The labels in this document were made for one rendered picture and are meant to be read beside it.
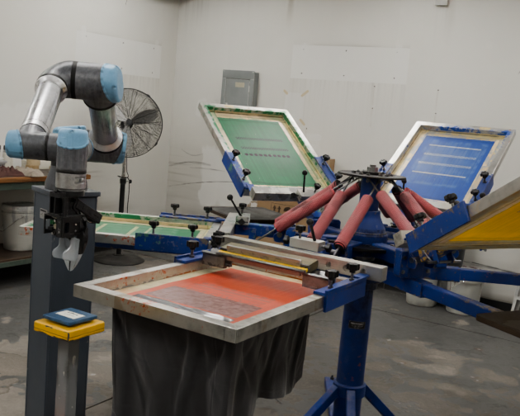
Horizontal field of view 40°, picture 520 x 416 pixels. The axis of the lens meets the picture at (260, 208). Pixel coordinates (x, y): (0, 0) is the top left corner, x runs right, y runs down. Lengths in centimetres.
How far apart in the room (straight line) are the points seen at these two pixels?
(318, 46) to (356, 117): 79
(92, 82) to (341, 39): 490
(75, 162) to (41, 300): 100
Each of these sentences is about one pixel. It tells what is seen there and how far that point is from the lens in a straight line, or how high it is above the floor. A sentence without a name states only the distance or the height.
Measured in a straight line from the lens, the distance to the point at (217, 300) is 222.
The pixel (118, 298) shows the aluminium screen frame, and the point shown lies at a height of 98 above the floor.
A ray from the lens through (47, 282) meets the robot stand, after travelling 269.
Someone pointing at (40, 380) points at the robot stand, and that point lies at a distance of 282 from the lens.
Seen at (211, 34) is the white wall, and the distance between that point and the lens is 775.
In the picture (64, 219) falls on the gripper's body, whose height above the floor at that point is 124.
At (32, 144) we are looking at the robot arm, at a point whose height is 141.
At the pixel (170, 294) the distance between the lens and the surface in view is 226.
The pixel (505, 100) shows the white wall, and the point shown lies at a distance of 639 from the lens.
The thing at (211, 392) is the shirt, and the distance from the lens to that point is 206.
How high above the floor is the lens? 154
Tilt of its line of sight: 8 degrees down
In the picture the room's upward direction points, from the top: 5 degrees clockwise
